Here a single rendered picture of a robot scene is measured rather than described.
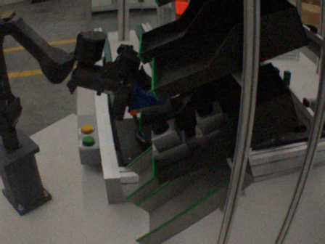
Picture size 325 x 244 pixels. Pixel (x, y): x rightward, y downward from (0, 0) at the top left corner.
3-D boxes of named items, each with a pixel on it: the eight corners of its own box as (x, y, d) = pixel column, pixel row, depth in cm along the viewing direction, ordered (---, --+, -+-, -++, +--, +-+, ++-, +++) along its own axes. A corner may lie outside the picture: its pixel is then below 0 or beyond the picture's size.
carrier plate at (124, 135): (123, 169, 112) (123, 163, 111) (114, 124, 132) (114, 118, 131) (207, 160, 116) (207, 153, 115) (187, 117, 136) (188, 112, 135)
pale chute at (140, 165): (138, 208, 93) (125, 199, 91) (139, 175, 104) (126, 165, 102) (231, 139, 83) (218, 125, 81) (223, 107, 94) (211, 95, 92)
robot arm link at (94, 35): (46, 80, 83) (55, 33, 76) (59, 65, 90) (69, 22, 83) (89, 92, 83) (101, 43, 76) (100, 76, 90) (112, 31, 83)
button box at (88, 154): (80, 165, 121) (78, 149, 118) (78, 129, 138) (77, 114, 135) (101, 163, 122) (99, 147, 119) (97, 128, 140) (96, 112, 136)
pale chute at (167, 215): (150, 249, 80) (135, 241, 78) (149, 213, 91) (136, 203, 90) (254, 181, 70) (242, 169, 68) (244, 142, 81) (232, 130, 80)
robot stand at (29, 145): (2, 192, 110) (-14, 144, 100) (30, 176, 120) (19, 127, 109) (21, 216, 102) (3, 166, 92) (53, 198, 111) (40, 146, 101)
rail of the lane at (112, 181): (108, 204, 111) (104, 176, 106) (93, 76, 186) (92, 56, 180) (126, 202, 112) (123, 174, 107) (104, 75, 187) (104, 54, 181)
